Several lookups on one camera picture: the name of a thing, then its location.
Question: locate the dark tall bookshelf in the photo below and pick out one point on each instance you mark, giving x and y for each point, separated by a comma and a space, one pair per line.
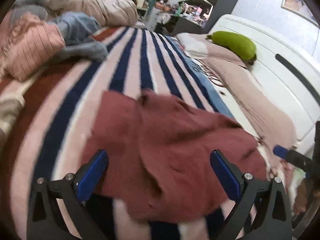
220, 8

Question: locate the grey pink patchwork duvet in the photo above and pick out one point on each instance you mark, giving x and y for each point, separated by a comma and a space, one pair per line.
106, 12

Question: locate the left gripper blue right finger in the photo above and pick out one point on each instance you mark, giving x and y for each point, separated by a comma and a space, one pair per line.
273, 216

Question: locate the dark red pants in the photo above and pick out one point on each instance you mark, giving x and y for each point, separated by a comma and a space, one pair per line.
159, 149

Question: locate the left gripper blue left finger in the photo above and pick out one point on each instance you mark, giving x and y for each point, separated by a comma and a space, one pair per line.
45, 220

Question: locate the pink ribbed pillow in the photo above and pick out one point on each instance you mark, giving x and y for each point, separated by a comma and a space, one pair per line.
273, 126

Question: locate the pink checked garment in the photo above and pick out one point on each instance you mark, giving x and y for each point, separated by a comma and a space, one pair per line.
28, 45

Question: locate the pink and white pillow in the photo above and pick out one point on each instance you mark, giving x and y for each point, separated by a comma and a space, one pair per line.
197, 47

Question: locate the striped plush bed blanket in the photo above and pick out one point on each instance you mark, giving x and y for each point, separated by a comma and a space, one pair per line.
61, 106

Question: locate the dark cluttered desk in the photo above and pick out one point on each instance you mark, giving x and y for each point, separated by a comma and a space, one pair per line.
168, 15

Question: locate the white bed headboard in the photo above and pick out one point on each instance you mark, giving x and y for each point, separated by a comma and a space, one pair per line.
288, 75

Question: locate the blue jeans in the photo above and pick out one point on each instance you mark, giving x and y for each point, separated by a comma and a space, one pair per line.
76, 29

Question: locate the framed wall picture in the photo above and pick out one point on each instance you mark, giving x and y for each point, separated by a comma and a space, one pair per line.
299, 8

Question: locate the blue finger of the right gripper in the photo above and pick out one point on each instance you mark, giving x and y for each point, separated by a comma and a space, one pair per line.
281, 152

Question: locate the green plush toy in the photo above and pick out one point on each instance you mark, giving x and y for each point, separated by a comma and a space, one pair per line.
239, 44

